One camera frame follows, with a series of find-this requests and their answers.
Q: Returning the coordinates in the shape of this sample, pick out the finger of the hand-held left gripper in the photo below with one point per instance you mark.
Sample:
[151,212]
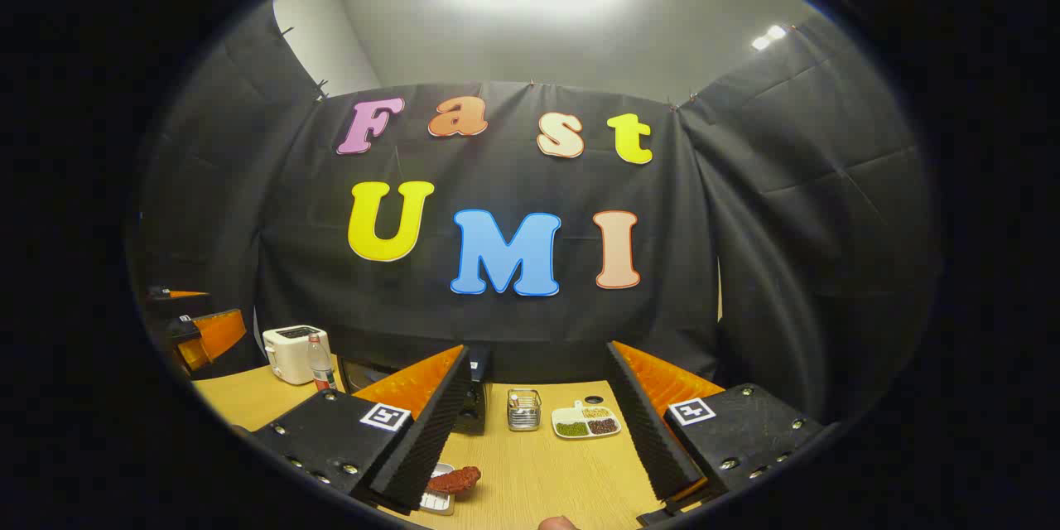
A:
[215,335]
[186,295]

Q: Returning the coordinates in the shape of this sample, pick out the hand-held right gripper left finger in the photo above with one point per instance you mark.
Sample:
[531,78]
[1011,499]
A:
[431,431]

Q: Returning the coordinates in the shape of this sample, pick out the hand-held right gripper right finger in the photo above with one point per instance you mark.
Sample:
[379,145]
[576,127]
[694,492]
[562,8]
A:
[646,422]

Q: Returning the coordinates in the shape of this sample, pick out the black electric oven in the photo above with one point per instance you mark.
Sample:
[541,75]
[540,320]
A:
[476,406]

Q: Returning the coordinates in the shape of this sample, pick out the red-brown steak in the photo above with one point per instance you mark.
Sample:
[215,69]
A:
[454,479]

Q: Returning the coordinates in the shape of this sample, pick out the white divided dish with beans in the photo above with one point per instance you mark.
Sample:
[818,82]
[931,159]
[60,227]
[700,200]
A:
[580,416]

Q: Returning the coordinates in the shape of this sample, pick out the white rectangular plate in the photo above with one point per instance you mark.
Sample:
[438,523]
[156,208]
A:
[435,503]

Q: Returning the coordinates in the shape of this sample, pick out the white toaster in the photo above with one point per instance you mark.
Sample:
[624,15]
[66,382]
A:
[286,356]

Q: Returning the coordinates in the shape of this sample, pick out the clear plastic bottle red label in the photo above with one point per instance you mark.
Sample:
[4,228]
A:
[321,368]

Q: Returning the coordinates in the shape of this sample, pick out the black backdrop cloth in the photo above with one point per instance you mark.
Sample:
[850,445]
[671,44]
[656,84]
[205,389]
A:
[704,265]

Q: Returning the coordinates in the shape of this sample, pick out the small ceiling light panel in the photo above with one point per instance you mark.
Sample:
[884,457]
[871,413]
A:
[768,37]

